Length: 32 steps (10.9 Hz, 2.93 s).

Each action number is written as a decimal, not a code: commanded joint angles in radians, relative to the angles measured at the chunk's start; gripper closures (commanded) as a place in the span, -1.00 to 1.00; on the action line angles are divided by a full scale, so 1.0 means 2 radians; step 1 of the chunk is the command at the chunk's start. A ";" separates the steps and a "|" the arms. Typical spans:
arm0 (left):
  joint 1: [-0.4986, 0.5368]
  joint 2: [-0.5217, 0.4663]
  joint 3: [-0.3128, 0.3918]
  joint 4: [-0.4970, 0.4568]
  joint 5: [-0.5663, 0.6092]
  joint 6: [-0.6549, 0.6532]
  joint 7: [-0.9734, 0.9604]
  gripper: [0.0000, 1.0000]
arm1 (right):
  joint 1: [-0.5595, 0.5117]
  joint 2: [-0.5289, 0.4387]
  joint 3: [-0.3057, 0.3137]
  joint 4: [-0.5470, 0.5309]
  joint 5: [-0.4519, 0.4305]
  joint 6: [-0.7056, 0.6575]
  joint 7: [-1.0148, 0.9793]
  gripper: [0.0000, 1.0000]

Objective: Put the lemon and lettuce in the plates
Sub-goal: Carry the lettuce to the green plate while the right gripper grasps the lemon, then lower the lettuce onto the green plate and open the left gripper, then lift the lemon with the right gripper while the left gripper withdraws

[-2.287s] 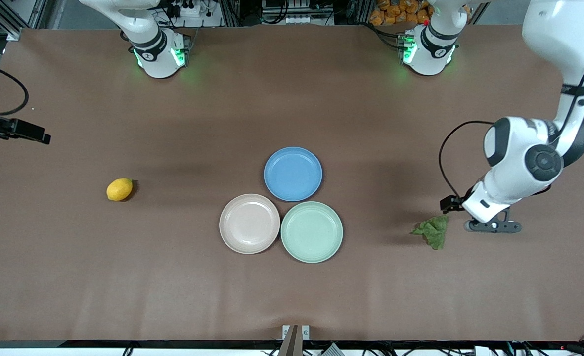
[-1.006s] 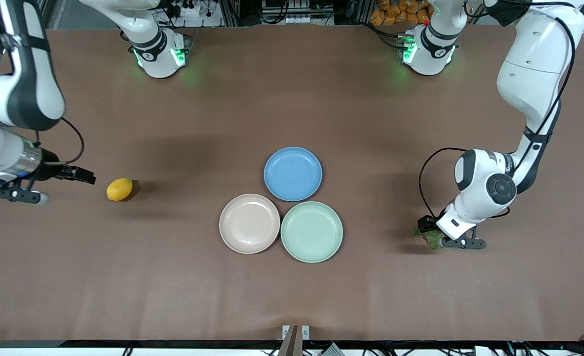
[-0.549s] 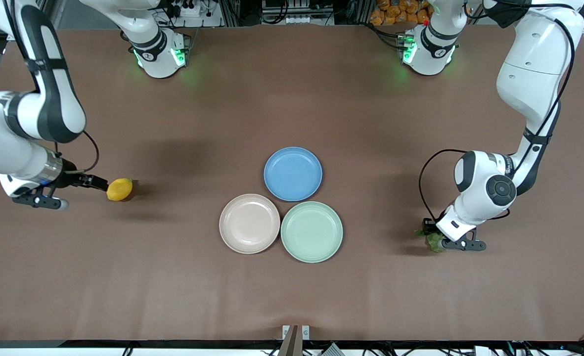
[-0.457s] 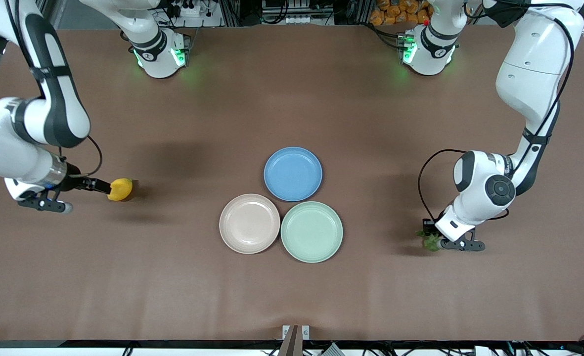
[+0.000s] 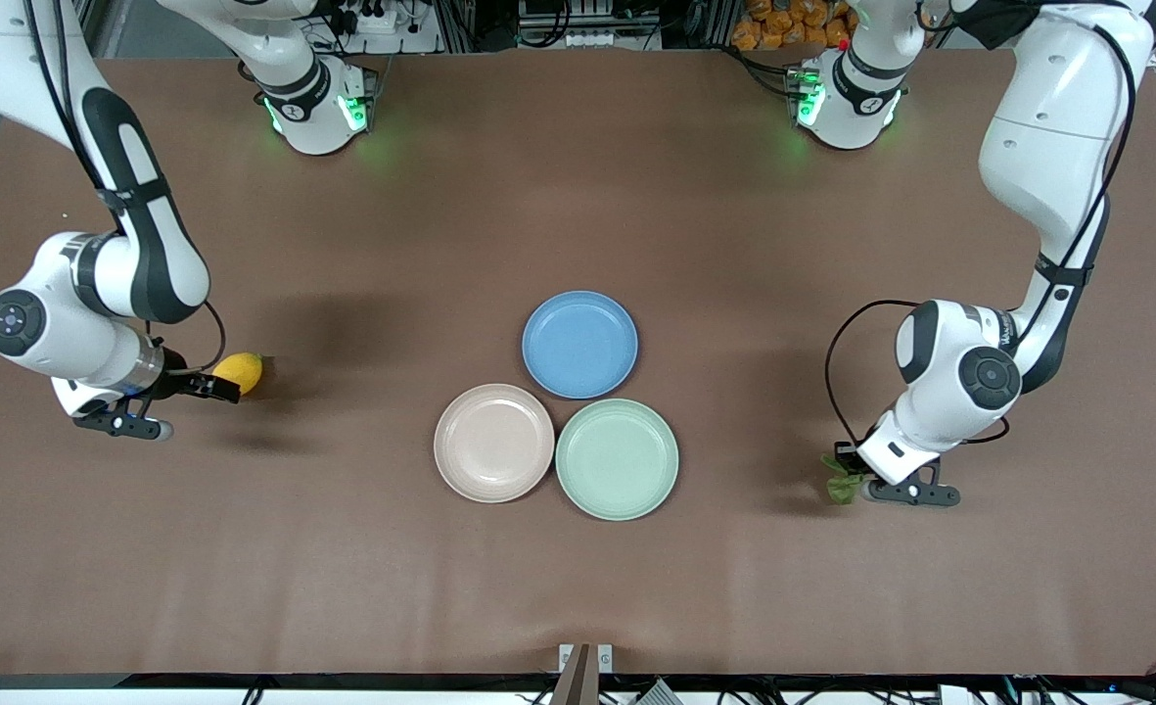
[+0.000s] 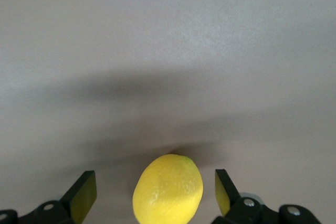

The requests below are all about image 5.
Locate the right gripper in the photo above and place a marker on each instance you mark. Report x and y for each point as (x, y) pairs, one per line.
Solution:
(180, 382)

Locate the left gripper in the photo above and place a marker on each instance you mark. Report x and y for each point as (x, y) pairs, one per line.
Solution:
(846, 454)

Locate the green lettuce leaf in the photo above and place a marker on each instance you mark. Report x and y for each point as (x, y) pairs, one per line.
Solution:
(842, 490)

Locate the yellow lemon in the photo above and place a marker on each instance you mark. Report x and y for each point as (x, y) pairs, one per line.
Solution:
(245, 366)

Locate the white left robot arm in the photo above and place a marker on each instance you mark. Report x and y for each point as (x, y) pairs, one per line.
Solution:
(1057, 147)

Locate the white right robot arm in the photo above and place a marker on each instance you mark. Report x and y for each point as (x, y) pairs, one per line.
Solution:
(59, 294)

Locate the brown table cover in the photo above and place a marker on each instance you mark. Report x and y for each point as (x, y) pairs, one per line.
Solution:
(734, 587)

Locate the mint green plate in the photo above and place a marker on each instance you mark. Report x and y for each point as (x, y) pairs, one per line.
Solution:
(617, 458)

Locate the beige pink plate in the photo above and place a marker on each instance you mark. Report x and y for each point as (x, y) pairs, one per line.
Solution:
(493, 443)

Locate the blue plate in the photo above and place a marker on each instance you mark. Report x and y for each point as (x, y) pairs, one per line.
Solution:
(579, 345)

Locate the white power strip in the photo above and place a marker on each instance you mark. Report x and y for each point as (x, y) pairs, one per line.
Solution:
(382, 20)

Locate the bag of orange fruits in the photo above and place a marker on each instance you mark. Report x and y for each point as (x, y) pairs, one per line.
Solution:
(783, 24)

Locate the black electronics rack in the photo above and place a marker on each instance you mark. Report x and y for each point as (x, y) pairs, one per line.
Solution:
(587, 20)

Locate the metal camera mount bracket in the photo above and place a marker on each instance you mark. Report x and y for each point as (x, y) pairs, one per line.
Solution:
(585, 676)

